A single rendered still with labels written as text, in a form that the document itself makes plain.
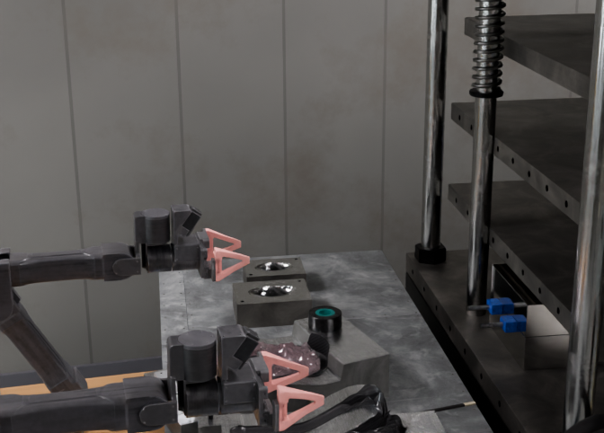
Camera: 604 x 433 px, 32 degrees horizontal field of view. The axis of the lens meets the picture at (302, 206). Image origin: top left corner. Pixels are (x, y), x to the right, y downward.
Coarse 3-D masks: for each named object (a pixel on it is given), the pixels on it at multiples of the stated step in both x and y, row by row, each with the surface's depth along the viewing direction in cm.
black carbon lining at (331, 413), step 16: (368, 384) 212; (352, 400) 211; (368, 400) 208; (384, 400) 210; (320, 416) 211; (336, 416) 208; (384, 416) 203; (240, 432) 208; (256, 432) 209; (272, 432) 209; (288, 432) 209; (352, 432) 201; (368, 432) 198; (400, 432) 208
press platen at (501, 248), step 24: (456, 192) 307; (504, 192) 306; (528, 192) 306; (504, 216) 285; (528, 216) 285; (552, 216) 285; (504, 240) 268; (528, 240) 267; (552, 240) 267; (576, 240) 267; (528, 264) 251; (552, 264) 251; (552, 288) 237; (552, 312) 235; (600, 336) 213; (600, 360) 213
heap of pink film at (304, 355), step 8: (264, 344) 243; (272, 344) 244; (280, 344) 243; (288, 344) 241; (304, 344) 243; (256, 352) 238; (272, 352) 240; (280, 352) 240; (288, 352) 239; (296, 352) 239; (304, 352) 240; (312, 352) 240; (296, 360) 236; (304, 360) 237; (312, 360) 236; (272, 368) 229; (280, 368) 231; (288, 368) 230; (312, 368) 234; (320, 368) 236; (272, 376) 228
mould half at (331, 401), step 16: (336, 400) 213; (208, 416) 213; (224, 416) 213; (240, 416) 213; (304, 416) 214; (352, 416) 206; (368, 416) 204; (400, 416) 219; (416, 416) 219; (432, 416) 219; (224, 432) 207; (304, 432) 208; (320, 432) 206; (336, 432) 203; (384, 432) 198; (416, 432) 213; (432, 432) 212
